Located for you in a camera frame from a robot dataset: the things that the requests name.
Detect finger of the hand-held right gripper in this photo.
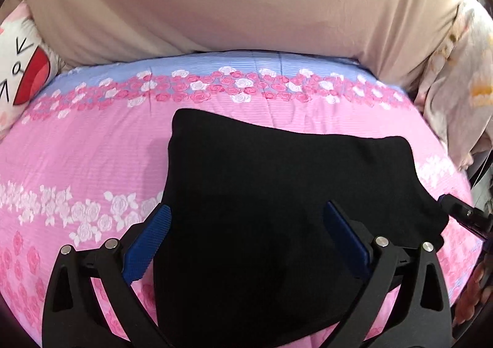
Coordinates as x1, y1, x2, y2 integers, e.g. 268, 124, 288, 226
437, 194, 493, 241

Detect pink rose print bedsheet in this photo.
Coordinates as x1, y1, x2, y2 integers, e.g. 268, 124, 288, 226
0, 50, 484, 348

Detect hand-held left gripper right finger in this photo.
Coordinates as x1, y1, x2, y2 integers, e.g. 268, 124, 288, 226
325, 200, 451, 348

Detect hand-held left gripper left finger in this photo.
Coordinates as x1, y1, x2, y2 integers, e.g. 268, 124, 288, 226
42, 205, 173, 348

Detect white cartoon face pillow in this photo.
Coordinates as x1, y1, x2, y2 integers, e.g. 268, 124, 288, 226
0, 2, 62, 141

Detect pale floral blanket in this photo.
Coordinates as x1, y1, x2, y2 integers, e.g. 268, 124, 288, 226
414, 2, 493, 172

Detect black pants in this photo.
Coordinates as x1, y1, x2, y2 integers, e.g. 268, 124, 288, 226
152, 108, 450, 348

